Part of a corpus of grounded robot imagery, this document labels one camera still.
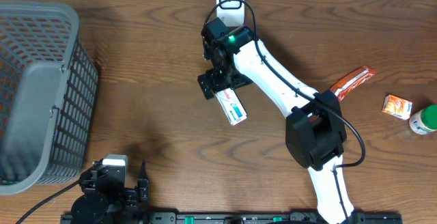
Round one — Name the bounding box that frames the white Panadol box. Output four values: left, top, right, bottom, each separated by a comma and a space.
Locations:
215, 88, 247, 126

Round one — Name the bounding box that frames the orange Top chocolate bar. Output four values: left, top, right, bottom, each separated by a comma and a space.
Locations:
330, 66, 377, 102

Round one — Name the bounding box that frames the small orange snack box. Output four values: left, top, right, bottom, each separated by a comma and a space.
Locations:
382, 94, 412, 120

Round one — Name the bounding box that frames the green lid white jar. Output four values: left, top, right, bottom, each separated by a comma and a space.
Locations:
409, 104, 437, 135

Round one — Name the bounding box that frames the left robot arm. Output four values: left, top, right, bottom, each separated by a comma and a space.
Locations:
70, 160, 150, 224

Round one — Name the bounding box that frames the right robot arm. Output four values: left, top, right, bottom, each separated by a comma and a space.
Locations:
198, 22, 354, 223

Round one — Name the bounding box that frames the white barcode scanner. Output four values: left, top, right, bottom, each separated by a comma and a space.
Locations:
216, 0, 244, 27

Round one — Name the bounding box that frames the grey plastic mesh basket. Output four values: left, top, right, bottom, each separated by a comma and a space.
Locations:
1, 1, 98, 195

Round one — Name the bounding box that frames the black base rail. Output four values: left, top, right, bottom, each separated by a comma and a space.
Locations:
61, 211, 404, 224

